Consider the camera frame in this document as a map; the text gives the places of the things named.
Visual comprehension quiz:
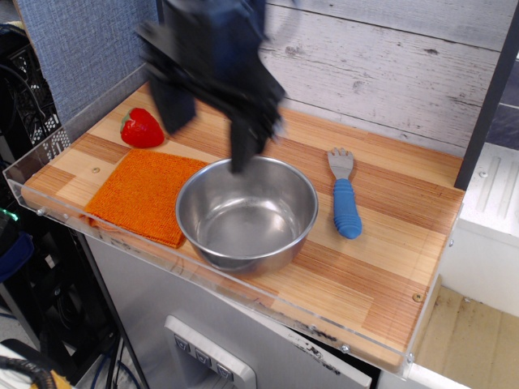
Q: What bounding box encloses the dark grey right post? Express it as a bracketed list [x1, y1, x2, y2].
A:
[454, 5, 518, 190]

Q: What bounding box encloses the black braided cable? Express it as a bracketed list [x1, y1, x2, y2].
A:
[0, 354, 58, 389]

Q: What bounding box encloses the clear acrylic table guard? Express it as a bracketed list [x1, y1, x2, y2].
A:
[5, 125, 463, 386]

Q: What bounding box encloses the red toy strawberry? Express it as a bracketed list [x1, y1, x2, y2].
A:
[120, 108, 165, 148]

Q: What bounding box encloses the blue handled metal fork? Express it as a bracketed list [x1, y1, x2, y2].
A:
[327, 147, 362, 239]

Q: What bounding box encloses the black plastic crate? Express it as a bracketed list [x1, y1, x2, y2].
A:
[7, 42, 62, 145]

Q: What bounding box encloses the grey dispenser button panel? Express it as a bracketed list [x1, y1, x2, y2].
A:
[164, 315, 257, 388]

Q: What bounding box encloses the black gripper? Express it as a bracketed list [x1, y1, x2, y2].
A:
[137, 1, 285, 173]

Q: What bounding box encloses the metal bowl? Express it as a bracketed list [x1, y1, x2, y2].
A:
[176, 156, 319, 277]

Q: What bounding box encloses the stainless toy fridge cabinet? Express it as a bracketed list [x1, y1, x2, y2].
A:
[84, 236, 380, 388]

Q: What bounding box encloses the yellow cloth piece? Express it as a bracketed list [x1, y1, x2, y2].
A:
[50, 370, 75, 389]

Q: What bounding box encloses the orange red cloth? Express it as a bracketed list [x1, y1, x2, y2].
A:
[84, 149, 208, 249]

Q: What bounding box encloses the white ridged side unit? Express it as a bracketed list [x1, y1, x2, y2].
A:
[439, 143, 518, 316]

